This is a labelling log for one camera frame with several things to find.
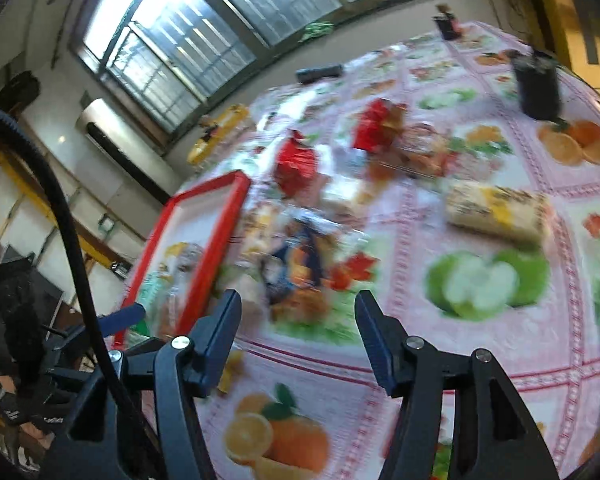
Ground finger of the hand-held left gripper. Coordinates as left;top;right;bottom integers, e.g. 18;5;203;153
97;303;147;337

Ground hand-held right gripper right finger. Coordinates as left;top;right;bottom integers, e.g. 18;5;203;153
354;290;561;480

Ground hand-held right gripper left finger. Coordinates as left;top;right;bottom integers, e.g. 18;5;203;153
40;289;243;480

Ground red rimmed white tray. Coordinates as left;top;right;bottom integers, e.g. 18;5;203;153
114;170;252;348

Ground cream rice cracker packet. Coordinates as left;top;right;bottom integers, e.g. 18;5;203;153
445;180;556;248

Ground red snack packet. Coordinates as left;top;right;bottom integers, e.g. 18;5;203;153
352;99;408;153
272;130;318;196

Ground clear packet brown snacks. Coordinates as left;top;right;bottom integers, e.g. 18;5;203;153
370;122;461;181

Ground person's left hand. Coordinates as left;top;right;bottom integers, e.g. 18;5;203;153
0;372;48;436

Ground green snack packet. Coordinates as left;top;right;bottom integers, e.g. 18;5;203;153
139;270;172;313

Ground fruit print tablecloth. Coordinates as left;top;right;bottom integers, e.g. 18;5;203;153
125;20;600;480

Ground blue orange snack packet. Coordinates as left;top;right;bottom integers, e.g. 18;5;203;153
260;215;341;311

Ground yellow white snack packet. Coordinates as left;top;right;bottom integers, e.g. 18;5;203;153
240;202;281;256

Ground small white snack packet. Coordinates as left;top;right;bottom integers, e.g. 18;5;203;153
320;180;376;216

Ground yellow rimmed tray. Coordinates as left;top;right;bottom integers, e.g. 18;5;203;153
187;104;253;165

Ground long black remote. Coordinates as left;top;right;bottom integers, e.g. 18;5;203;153
296;64;343;83

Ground barred window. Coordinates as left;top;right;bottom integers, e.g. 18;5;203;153
70;0;451;133

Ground black jar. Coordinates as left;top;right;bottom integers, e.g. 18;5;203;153
511;50;563;121

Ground green item on windowsill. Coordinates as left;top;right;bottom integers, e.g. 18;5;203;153
300;21;333;42

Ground small black bottle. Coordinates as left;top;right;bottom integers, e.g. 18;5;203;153
432;4;462;41

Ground yellow wooden frame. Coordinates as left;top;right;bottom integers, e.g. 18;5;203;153
0;150;136;271

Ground yellow door frame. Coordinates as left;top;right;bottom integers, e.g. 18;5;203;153
522;0;600;96

